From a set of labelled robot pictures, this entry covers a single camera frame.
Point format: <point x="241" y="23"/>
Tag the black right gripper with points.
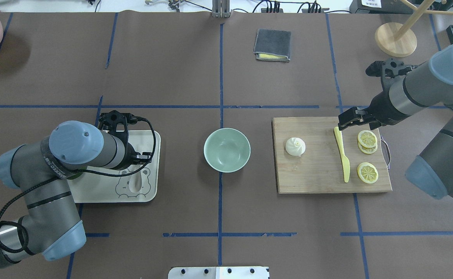
<point x="377" y="110"/>

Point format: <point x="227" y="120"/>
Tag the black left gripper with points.
<point x="132" y="152"/>

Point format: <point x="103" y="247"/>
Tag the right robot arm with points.
<point x="406" y="91"/>

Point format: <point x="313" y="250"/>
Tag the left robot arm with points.
<point x="43" y="217"/>

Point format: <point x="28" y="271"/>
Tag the green ceramic bowl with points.
<point x="227" y="150"/>

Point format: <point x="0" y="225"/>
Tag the white bear serving tray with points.
<point x="140" y="187"/>

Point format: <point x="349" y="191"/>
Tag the yellow plastic knife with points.
<point x="344" y="159"/>

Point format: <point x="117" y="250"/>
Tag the single lemon slice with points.
<point x="367" y="173"/>

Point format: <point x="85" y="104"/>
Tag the bamboo cutting board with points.
<point x="319" y="169"/>

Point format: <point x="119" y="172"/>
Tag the wooden mug tree stand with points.
<point x="398" y="40"/>

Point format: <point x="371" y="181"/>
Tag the grey folded cloth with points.
<point x="273" y="45"/>

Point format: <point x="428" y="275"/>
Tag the lemon slice stack near handle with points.
<point x="367" y="141"/>

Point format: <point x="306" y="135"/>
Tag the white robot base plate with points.
<point x="220" y="272"/>

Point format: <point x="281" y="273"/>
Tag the aluminium frame post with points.
<point x="221" y="8"/>

